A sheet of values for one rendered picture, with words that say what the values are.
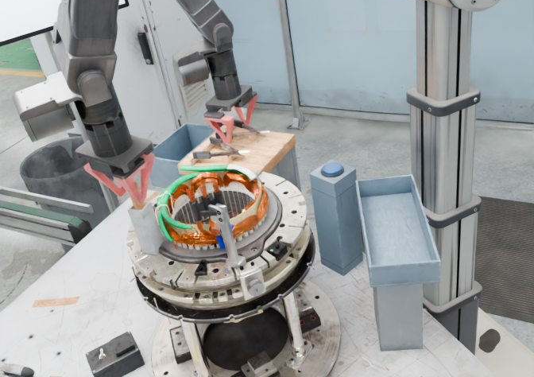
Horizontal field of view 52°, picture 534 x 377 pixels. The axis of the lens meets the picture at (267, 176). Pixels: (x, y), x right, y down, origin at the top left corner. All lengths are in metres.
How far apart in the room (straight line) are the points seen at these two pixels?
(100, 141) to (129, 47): 2.49
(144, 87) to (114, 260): 1.97
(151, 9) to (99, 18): 2.48
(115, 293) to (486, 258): 1.62
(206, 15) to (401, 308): 0.66
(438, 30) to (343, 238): 0.47
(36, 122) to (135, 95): 2.66
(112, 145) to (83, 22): 0.20
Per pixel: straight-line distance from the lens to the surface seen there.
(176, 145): 1.39
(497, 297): 2.35
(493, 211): 2.77
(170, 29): 3.28
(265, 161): 1.17
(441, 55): 1.06
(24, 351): 1.38
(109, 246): 1.56
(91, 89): 0.72
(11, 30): 1.86
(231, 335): 1.20
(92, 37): 0.69
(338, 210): 1.17
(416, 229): 1.01
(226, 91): 1.20
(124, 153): 0.82
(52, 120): 0.78
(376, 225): 1.02
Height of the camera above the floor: 1.66
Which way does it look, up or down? 32 degrees down
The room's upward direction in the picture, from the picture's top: 10 degrees counter-clockwise
